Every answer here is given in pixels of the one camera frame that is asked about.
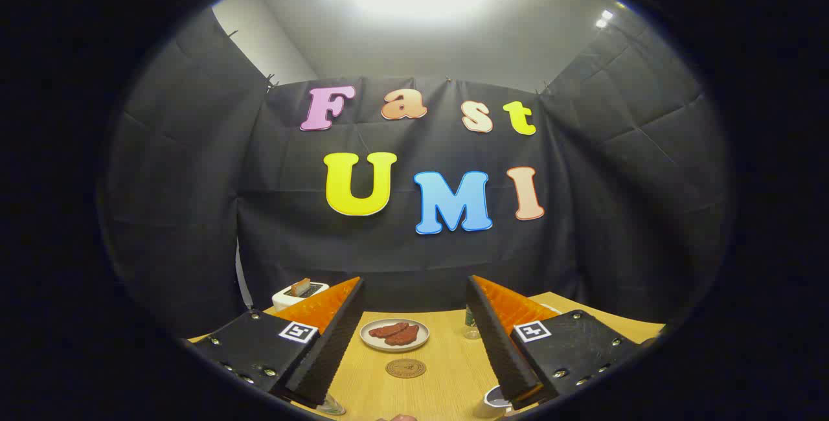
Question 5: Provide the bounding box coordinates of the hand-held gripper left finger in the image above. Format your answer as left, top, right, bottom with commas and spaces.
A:
183, 276, 365, 409

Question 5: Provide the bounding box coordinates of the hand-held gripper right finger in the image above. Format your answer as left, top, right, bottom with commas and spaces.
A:
465, 275, 660, 412

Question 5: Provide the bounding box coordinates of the white cup with cork handle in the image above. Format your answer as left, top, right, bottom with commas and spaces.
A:
476, 385, 516, 419

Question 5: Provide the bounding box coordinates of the round brown coaster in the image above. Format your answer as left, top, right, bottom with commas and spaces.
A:
386, 359, 427, 379

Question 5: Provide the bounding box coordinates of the wooden table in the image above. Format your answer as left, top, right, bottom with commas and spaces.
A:
188, 291, 666, 421

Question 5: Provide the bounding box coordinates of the white toaster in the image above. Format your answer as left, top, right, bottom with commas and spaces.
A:
271, 282, 330, 312

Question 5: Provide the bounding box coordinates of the white plate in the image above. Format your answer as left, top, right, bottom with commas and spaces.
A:
359, 318, 430, 352

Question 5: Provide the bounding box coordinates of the black backdrop cloth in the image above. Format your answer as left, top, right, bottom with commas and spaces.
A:
97, 6, 732, 341

